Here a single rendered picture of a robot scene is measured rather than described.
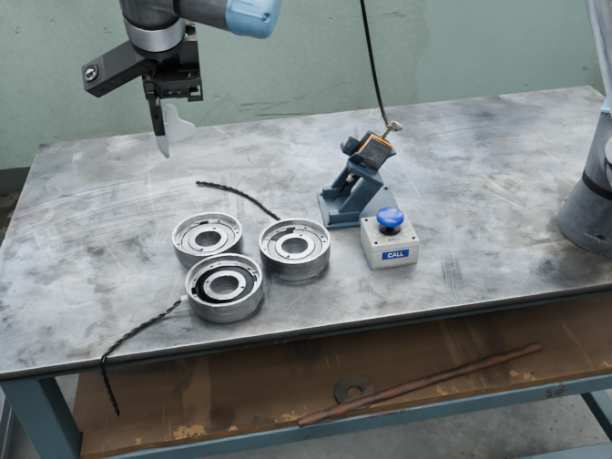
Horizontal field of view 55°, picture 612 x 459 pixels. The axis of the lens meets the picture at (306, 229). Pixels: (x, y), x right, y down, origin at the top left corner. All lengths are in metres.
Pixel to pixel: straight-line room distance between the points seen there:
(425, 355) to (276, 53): 1.62
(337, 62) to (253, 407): 1.74
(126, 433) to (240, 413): 0.19
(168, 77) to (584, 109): 0.89
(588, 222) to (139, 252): 0.68
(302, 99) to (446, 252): 1.71
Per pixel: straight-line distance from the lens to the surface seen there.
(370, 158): 0.93
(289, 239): 0.89
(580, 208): 0.98
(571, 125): 1.33
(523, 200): 1.06
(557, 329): 1.21
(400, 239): 0.87
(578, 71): 2.98
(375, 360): 1.09
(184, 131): 0.92
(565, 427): 1.77
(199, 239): 0.93
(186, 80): 0.86
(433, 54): 2.62
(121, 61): 0.87
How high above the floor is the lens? 1.39
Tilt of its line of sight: 38 degrees down
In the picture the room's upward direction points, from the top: 2 degrees counter-clockwise
